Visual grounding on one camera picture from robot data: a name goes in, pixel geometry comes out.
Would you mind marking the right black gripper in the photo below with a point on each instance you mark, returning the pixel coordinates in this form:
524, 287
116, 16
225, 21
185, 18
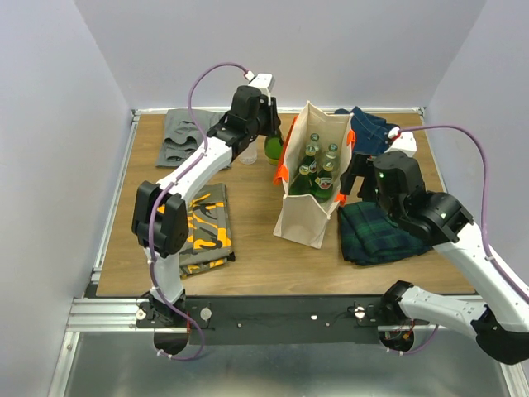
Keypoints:
358, 166

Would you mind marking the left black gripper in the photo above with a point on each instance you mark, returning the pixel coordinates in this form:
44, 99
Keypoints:
270, 112

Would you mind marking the clear plastic water bottle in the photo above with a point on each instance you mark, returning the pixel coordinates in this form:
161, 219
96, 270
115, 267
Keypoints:
249, 155

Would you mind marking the beige canvas tote bag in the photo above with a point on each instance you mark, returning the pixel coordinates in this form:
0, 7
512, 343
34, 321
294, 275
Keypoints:
302, 218

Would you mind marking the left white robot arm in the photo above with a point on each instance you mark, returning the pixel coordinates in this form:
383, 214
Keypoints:
160, 217

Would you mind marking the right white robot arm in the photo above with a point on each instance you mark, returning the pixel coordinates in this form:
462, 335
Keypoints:
499, 324

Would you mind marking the dark blue folded jeans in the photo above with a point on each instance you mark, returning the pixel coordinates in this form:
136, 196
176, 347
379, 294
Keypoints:
371, 132

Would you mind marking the green plaid folded cloth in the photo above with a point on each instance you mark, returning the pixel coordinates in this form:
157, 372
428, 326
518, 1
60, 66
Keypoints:
369, 237

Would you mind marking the grey folded shorts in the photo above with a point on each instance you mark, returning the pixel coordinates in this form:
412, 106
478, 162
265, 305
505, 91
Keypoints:
180, 140

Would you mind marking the orange camouflage folded pants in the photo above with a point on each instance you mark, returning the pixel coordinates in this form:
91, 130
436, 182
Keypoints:
209, 243

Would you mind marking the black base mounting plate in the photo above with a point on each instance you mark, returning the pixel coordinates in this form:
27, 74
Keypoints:
274, 319

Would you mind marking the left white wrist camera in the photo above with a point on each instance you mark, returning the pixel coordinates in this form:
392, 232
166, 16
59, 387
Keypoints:
262, 81

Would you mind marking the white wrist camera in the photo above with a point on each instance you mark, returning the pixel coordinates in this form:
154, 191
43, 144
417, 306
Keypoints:
402, 141
262, 81

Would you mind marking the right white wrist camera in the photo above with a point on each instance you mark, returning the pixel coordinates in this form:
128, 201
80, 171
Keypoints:
402, 141

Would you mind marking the aluminium rail frame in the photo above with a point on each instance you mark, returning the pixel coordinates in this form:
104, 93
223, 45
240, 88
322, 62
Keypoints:
105, 354

